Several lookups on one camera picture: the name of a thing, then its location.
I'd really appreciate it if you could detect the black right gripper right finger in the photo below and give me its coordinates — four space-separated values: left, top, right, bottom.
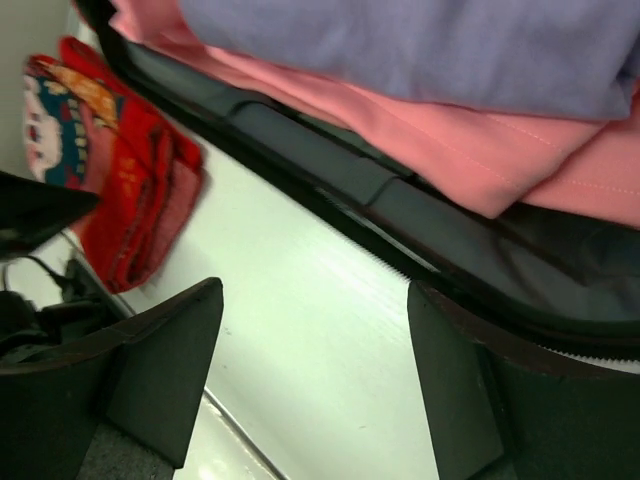
407 282 639 479

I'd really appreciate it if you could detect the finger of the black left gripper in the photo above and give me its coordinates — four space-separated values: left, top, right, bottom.
0 172 100 258

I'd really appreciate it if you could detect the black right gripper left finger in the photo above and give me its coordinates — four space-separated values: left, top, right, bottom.
1 278 223 479

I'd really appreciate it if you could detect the pink hoodie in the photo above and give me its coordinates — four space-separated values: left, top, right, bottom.
110 1 639 227

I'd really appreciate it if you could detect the purple shirt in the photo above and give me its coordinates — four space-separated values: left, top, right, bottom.
180 0 639 120

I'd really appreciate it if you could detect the red patterned folded blanket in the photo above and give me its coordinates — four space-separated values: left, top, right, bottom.
23 36 204 293

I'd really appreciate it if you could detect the pink hard-shell suitcase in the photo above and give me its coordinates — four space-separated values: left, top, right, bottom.
78 1 639 360

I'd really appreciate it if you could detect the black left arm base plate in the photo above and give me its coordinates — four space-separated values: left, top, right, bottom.
1 255 129 367

